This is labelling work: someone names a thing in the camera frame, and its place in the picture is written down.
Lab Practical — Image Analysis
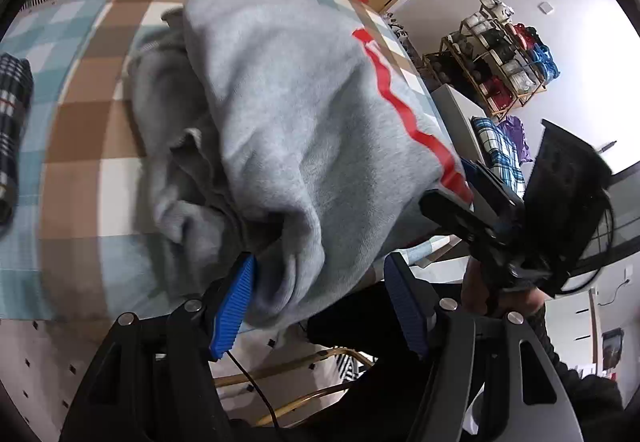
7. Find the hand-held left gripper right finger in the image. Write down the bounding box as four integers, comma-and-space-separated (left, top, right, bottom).
383, 252, 586, 442

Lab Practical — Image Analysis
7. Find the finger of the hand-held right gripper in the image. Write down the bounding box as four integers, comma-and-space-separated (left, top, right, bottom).
460, 158, 525, 223
418, 189, 507, 253

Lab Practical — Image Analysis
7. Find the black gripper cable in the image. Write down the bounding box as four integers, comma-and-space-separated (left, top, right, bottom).
554, 186, 617, 295

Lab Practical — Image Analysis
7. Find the person's right forearm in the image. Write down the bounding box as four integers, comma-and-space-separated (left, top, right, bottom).
529, 303, 627, 429

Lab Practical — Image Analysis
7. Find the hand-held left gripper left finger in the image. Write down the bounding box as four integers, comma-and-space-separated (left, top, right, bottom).
59, 253, 259, 442

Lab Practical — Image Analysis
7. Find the purple cloth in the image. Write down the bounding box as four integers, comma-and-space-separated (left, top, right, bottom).
497, 115, 534, 169

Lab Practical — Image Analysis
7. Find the blue brown checked bed sheet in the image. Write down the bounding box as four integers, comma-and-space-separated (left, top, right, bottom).
0, 0, 452, 323

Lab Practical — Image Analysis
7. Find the white dotted mattress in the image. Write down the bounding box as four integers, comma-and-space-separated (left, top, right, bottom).
0, 311, 352, 442

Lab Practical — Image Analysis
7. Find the grey hoodie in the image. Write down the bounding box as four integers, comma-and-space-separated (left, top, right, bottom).
122, 0, 477, 334

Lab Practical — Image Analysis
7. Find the pale grey board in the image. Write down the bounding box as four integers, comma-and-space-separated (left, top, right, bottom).
429, 84, 494, 169

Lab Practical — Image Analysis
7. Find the dark plaid folded blanket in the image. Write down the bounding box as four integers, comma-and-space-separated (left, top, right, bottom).
0, 52, 35, 239

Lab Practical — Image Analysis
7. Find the person's right hand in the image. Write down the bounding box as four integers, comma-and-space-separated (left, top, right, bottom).
460, 258, 547, 319

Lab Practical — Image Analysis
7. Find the blue white plaid cloth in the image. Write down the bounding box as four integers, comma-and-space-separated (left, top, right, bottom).
470, 116, 526, 189

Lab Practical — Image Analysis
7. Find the dark framed picture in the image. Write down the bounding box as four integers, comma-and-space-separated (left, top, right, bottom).
602, 327, 625, 371

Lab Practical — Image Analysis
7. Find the wooden shoe rack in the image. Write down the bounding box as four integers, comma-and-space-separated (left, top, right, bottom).
423, 0, 561, 121

